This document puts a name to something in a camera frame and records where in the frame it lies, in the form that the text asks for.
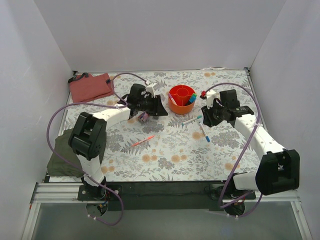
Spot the pink capped white marker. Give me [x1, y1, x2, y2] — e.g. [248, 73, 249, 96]
[168, 93, 177, 105]

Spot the blue capped white marker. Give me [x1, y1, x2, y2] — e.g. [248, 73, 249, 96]
[198, 122, 211, 143]

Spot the orange round organizer container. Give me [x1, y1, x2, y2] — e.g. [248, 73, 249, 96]
[168, 85, 196, 115]

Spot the blue black highlighter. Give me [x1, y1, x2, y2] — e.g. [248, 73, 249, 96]
[187, 96, 197, 105]

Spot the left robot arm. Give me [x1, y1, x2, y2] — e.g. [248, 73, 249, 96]
[68, 83, 168, 200]

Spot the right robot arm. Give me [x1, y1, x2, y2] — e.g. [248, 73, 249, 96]
[200, 89, 300, 199]

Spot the pink capped pen tube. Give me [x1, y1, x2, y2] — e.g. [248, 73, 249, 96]
[138, 111, 149, 124]

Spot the orange pen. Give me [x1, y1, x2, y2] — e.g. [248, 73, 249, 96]
[131, 135, 155, 147]

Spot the floral table mat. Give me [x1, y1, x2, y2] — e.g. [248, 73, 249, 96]
[62, 70, 260, 182]

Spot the red folded cloth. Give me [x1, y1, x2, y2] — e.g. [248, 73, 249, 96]
[68, 72, 114, 103]

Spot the dark green cloth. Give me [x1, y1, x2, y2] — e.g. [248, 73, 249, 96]
[47, 129, 107, 182]

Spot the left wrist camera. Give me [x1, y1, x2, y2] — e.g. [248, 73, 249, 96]
[145, 82, 159, 98]

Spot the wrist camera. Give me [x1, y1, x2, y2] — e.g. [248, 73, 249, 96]
[145, 82, 159, 98]
[200, 89, 220, 109]

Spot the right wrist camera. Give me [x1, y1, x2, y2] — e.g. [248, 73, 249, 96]
[200, 89, 220, 109]

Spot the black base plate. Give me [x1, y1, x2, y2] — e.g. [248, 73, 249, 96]
[77, 181, 245, 211]

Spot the aluminium frame rail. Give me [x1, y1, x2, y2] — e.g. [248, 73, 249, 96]
[22, 181, 312, 240]

